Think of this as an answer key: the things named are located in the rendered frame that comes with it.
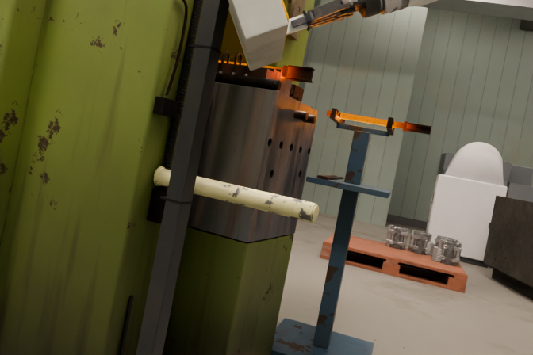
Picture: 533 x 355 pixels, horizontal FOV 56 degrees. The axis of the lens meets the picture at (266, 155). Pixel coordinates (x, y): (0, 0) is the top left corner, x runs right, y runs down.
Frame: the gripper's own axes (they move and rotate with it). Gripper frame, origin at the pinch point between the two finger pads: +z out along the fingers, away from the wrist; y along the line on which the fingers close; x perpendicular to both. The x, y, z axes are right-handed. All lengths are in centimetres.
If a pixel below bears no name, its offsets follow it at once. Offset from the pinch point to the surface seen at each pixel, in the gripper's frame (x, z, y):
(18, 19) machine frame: 31, 67, 24
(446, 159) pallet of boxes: -124, -233, 612
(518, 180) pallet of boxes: -183, -314, 591
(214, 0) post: 7.5, 14.5, -11.5
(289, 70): -3.3, -1.2, 45.1
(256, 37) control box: -5.6, 9.8, -25.9
